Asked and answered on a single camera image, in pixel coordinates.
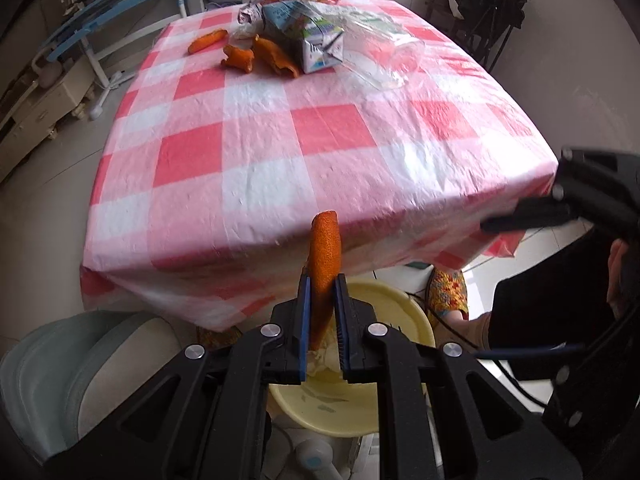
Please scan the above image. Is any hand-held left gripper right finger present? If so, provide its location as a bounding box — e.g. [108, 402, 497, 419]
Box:
[334, 274, 583, 480]

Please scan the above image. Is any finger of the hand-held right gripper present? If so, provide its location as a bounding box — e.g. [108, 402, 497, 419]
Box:
[474, 310, 640, 461]
[481, 198, 574, 235]

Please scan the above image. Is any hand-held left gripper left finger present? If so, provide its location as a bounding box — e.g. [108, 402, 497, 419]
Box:
[47, 272, 315, 480]

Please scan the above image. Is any long orange peel strip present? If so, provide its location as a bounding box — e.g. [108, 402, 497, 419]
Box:
[309, 211, 343, 352]

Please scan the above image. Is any yellow plastic basin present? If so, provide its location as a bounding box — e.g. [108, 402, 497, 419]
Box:
[267, 281, 436, 436]

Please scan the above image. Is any translucent plastic bag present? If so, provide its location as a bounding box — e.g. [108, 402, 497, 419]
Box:
[320, 2, 426, 91]

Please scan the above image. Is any orange peel piece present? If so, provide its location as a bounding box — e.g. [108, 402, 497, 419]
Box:
[188, 30, 229, 55]
[251, 35, 301, 78]
[221, 44, 256, 72]

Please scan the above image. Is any blue white milk carton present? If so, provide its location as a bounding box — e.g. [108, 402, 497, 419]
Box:
[261, 0, 346, 75]

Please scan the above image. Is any silver wrapper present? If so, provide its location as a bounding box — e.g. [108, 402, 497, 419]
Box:
[236, 2, 273, 27]

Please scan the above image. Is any person's right hand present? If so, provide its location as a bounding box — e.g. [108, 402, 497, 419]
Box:
[606, 239, 640, 323]

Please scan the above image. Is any crumpled white tissue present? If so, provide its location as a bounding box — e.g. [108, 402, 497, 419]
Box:
[305, 344, 347, 377]

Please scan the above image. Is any floral slipper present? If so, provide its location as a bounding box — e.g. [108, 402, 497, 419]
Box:
[196, 326, 243, 352]
[427, 266, 471, 322]

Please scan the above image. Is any red white checked tablecloth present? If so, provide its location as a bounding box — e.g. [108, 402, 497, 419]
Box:
[80, 0, 560, 332]

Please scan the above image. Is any wooden chair with black bag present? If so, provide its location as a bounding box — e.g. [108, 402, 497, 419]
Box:
[450, 0, 529, 73]

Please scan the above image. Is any light green chair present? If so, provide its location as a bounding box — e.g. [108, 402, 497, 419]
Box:
[0, 310, 183, 466]

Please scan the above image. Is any cream TV cabinet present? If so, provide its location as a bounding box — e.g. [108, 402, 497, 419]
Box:
[0, 57, 96, 181]

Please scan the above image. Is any pink kettlebell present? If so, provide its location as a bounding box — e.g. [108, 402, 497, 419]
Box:
[32, 55, 66, 88]

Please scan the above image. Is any blue study desk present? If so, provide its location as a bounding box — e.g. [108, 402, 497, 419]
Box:
[37, 0, 173, 88]

